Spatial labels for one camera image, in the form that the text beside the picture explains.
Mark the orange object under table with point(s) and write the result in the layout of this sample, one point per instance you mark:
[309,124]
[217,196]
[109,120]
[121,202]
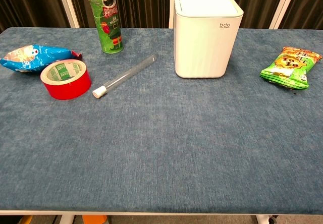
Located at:
[94,219]

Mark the white partition frame post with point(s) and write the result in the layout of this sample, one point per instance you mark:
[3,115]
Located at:
[281,7]
[174,4]
[68,4]

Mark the white plastic bin lid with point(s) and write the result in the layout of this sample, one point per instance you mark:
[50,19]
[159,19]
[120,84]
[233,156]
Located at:
[207,3]

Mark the white plastic trash bin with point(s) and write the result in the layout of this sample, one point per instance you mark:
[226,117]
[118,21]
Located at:
[202,47]

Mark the red tape roll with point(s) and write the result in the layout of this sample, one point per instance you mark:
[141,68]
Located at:
[66,80]

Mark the black caster wheel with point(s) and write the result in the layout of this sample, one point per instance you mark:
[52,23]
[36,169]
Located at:
[272,220]

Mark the clear test tube white cap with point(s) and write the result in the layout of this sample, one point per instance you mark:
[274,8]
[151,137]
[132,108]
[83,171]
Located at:
[126,75]

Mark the green Pringles can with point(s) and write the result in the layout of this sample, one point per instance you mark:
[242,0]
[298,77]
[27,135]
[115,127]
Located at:
[110,24]

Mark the blue snack bag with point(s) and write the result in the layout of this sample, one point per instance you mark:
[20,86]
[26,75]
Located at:
[32,57]

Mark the white table leg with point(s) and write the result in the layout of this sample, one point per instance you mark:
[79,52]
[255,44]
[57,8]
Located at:
[262,219]
[66,219]

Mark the blue table cloth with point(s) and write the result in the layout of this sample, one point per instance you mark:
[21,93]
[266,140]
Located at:
[161,133]

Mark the yellow object under table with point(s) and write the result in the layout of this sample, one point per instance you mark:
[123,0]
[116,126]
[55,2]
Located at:
[26,219]

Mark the green snack bag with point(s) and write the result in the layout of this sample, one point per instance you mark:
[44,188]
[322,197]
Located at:
[290,68]

